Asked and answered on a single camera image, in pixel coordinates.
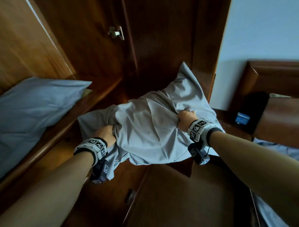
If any person's right hand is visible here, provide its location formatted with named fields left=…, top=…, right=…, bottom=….
left=177, top=110, right=199, bottom=133

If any person's left hand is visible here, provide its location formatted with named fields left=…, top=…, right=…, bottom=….
left=94, top=124, right=116, bottom=148

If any grey pillow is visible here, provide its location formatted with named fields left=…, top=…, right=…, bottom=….
left=77, top=61, right=225, bottom=181
left=0, top=77, right=92, bottom=179

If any brown wooden wardrobe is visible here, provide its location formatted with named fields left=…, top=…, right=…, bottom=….
left=0, top=0, right=232, bottom=227

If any person's right forearm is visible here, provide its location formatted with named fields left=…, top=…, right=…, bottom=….
left=209, top=131, right=299, bottom=227

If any person's left forearm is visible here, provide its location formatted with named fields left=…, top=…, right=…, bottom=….
left=0, top=151, right=95, bottom=227

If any grey-blue bed sheet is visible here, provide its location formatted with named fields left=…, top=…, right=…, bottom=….
left=252, top=138, right=299, bottom=227

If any white marker left wristband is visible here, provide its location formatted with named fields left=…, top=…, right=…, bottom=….
left=74, top=137, right=108, bottom=168

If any white marker wristband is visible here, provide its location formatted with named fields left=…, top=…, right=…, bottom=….
left=187, top=119, right=223, bottom=147
left=74, top=137, right=108, bottom=168

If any white marker right wristband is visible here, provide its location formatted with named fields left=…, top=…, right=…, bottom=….
left=187, top=119, right=223, bottom=147

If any brown wooden nightstand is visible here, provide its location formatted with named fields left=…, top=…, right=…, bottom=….
left=211, top=109, right=254, bottom=142

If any black device with blue screen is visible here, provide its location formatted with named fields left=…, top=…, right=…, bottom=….
left=235, top=91, right=269, bottom=134

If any metal door hinge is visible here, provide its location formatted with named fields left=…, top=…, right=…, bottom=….
left=108, top=26, right=125, bottom=41

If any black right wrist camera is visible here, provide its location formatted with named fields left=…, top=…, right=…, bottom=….
left=188, top=141, right=210, bottom=166

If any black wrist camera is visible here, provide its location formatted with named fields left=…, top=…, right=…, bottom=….
left=188, top=141, right=210, bottom=166
left=89, top=159, right=110, bottom=184

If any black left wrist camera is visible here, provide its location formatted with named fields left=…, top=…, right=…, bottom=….
left=89, top=159, right=110, bottom=184

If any dark drawer handle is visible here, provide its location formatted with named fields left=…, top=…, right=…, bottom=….
left=125, top=189, right=136, bottom=205

